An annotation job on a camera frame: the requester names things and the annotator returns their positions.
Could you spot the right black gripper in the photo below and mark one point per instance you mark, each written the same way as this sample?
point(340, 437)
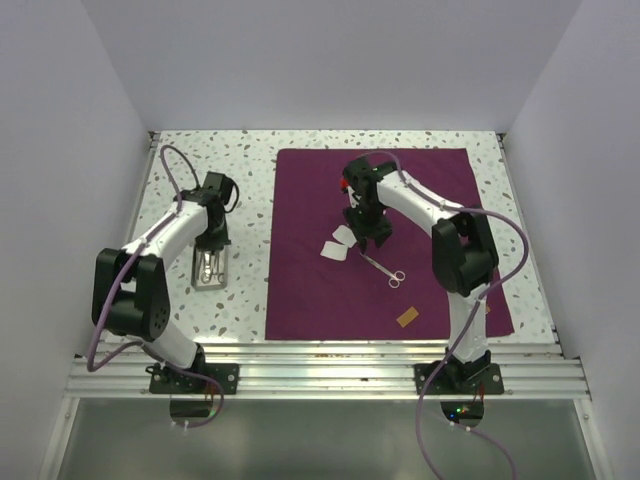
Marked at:
point(382, 231)

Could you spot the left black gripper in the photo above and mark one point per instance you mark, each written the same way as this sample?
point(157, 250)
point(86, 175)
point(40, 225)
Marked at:
point(216, 243)

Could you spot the steel surgical scissors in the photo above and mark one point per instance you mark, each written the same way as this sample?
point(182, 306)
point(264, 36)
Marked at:
point(395, 277)

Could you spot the steel hemostat clamp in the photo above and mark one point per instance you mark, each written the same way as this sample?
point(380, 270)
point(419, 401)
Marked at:
point(217, 266)

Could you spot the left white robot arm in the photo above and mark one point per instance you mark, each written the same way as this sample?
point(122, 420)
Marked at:
point(130, 292)

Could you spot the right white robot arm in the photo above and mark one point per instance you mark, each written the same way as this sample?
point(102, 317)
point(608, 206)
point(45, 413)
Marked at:
point(463, 253)

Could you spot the white gauze pad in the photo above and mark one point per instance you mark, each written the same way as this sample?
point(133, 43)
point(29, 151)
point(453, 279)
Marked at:
point(334, 251)
point(345, 236)

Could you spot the metal instrument tray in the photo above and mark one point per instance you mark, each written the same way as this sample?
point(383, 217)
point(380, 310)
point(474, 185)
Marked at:
point(196, 269)

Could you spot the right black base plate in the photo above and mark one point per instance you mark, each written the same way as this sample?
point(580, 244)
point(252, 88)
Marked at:
point(451, 381)

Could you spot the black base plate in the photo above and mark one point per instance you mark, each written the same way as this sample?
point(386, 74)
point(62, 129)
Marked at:
point(220, 377)
point(451, 381)

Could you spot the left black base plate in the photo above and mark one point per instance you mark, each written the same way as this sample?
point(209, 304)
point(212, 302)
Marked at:
point(220, 377)

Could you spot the aluminium rail frame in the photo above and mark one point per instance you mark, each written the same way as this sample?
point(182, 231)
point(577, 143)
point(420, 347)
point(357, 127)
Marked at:
point(327, 410)

